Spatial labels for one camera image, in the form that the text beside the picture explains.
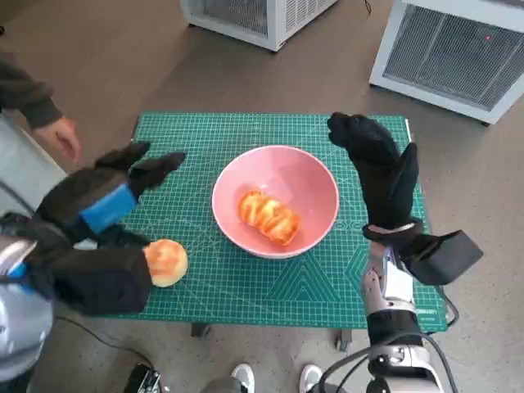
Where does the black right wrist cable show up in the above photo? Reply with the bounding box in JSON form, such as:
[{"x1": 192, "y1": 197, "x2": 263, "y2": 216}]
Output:
[{"x1": 436, "y1": 284, "x2": 460, "y2": 328}]

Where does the round toy bread bun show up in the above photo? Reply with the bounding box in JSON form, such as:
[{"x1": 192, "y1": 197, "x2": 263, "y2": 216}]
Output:
[{"x1": 145, "y1": 239, "x2": 189, "y2": 288}]

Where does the right black wrist camera box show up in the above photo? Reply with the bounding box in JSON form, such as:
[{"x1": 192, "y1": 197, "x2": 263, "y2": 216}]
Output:
[{"x1": 399, "y1": 229, "x2": 484, "y2": 286}]

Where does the left black wrist camera box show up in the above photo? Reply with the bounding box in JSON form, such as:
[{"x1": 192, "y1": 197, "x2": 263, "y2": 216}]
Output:
[{"x1": 30, "y1": 241, "x2": 153, "y2": 316}]

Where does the twisted orange toy bread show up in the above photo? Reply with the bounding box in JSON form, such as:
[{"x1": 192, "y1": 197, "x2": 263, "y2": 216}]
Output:
[{"x1": 238, "y1": 189, "x2": 302, "y2": 246}]

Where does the right black gloved robot hand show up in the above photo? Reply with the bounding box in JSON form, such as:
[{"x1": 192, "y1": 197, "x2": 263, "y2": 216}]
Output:
[{"x1": 326, "y1": 111, "x2": 419, "y2": 233}]

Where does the small white mesh cabinet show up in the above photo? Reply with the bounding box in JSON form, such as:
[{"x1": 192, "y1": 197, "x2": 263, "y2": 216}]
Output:
[{"x1": 178, "y1": 0, "x2": 341, "y2": 52}]

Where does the left bare black robot hand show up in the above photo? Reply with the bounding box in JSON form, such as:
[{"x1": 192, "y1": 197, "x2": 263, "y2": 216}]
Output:
[{"x1": 34, "y1": 141, "x2": 187, "y2": 251}]

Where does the black device on floor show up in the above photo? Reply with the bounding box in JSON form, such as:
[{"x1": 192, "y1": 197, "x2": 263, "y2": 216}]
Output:
[{"x1": 124, "y1": 362, "x2": 165, "y2": 393}]

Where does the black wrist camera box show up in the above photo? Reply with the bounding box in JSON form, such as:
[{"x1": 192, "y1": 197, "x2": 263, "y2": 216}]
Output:
[
  {"x1": 399, "y1": 229, "x2": 484, "y2": 286},
  {"x1": 30, "y1": 241, "x2": 153, "y2": 316}
]

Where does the pink bowl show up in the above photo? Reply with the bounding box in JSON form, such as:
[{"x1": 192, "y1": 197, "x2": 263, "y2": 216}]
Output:
[{"x1": 211, "y1": 145, "x2": 340, "y2": 259}]

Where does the green cutting mat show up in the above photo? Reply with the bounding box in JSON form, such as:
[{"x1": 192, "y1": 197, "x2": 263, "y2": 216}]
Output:
[{"x1": 55, "y1": 112, "x2": 449, "y2": 332}]

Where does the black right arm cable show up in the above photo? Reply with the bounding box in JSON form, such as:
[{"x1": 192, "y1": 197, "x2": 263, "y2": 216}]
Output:
[{"x1": 318, "y1": 347, "x2": 373, "y2": 393}]

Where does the thin black floor cable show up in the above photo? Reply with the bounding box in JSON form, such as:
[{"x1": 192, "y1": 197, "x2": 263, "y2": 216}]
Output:
[{"x1": 52, "y1": 314, "x2": 155, "y2": 368}]

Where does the person's hand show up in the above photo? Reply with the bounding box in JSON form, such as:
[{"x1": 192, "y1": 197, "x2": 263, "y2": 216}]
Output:
[{"x1": 32, "y1": 117, "x2": 82, "y2": 165}]

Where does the white shoe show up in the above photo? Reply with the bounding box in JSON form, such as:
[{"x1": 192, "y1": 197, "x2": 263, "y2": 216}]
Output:
[
  {"x1": 300, "y1": 363, "x2": 327, "y2": 393},
  {"x1": 232, "y1": 363, "x2": 255, "y2": 393}
]

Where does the large white mesh cabinet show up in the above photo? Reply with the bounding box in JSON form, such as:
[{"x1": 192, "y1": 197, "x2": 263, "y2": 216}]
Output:
[{"x1": 368, "y1": 0, "x2": 524, "y2": 125}]

